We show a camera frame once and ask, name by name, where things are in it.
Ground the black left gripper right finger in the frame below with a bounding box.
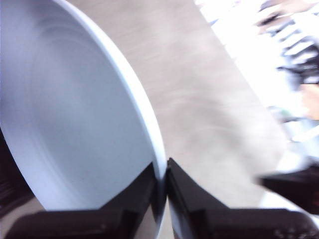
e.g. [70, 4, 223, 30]
[166, 157, 319, 239]

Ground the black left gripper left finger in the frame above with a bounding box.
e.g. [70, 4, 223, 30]
[4, 162, 160, 239]

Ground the blue round plate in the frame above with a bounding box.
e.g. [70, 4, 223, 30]
[0, 0, 173, 239]

